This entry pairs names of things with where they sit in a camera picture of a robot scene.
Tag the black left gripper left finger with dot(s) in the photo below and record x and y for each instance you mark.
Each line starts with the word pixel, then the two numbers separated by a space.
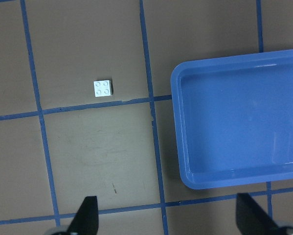
pixel 85 221

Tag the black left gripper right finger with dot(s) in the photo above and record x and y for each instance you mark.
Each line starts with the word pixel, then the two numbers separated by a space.
pixel 251 219

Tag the white block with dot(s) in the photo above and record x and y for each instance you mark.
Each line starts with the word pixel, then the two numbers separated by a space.
pixel 102 88

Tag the blue plastic tray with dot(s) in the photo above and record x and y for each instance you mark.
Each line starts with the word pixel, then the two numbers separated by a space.
pixel 234 119

